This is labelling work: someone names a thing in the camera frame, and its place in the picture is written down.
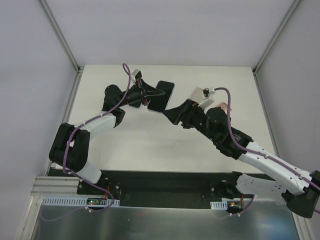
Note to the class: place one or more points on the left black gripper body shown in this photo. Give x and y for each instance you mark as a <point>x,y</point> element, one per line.
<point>143,92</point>

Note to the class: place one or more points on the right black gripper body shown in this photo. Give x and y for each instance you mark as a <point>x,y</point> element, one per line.
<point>188,113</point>

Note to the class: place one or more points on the black phone clear case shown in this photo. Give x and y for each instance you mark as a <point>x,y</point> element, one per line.
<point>160,103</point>

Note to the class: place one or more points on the beige phone case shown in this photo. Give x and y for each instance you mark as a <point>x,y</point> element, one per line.
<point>197,95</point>

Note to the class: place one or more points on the pink phone case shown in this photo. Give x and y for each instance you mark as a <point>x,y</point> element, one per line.
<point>225,107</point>

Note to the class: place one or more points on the phone from beige case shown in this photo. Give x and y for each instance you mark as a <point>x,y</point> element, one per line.
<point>135,104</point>

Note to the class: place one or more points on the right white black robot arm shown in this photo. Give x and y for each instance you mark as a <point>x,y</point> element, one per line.
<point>298,189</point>

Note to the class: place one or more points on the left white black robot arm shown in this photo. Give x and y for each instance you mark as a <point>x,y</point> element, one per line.
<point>70,148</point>

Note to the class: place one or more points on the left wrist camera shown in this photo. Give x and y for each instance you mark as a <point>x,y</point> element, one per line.
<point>136,75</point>

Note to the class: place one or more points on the left aluminium frame post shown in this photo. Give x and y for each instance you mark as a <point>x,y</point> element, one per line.
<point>46,9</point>

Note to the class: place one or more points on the aluminium frame post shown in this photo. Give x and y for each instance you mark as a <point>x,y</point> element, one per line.
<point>276,35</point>
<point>46,9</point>

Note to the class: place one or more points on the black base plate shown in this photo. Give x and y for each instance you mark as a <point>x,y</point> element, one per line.
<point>174,190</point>

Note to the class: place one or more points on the right white cable duct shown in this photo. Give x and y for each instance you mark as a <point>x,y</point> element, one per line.
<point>219,205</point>

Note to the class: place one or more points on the white cable duct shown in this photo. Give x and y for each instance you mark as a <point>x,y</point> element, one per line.
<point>219,205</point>
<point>69,201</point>

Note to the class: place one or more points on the left white cable duct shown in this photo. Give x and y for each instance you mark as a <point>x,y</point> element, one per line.
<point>69,201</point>

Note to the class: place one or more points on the right aluminium frame post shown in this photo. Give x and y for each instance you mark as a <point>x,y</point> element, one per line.
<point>276,35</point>

